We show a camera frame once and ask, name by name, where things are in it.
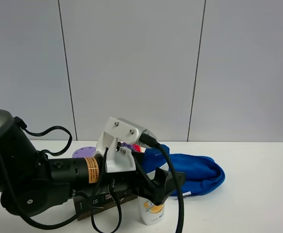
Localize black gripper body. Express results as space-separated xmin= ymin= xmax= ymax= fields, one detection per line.
xmin=100 ymin=155 xmax=156 ymax=195

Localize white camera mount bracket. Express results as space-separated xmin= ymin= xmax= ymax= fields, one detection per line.
xmin=92 ymin=116 xmax=139 ymax=173

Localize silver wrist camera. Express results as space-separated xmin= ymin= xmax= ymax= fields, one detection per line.
xmin=118 ymin=118 xmax=157 ymax=149

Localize red blue spiky ball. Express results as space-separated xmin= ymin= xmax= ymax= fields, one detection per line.
xmin=121 ymin=142 xmax=142 ymax=152

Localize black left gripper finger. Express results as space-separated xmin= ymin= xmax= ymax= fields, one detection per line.
xmin=153 ymin=167 xmax=186 ymax=193

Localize white blue shampoo bottle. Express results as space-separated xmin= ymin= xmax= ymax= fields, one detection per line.
xmin=137 ymin=143 xmax=171 ymax=226

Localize purple air freshener can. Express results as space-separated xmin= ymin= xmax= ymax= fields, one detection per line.
xmin=72 ymin=147 xmax=96 ymax=158

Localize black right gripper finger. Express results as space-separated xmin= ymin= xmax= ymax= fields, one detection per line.
xmin=136 ymin=188 xmax=173 ymax=204

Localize brown rectangular cardboard box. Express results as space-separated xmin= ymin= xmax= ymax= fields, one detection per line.
xmin=73 ymin=191 xmax=137 ymax=221

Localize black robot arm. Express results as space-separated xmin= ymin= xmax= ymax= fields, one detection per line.
xmin=0 ymin=109 xmax=185 ymax=217

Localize blue folded towel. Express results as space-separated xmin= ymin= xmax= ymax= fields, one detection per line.
xmin=170 ymin=153 xmax=226 ymax=197

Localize thin black cable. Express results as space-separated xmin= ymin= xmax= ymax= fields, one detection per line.
xmin=15 ymin=116 xmax=73 ymax=156

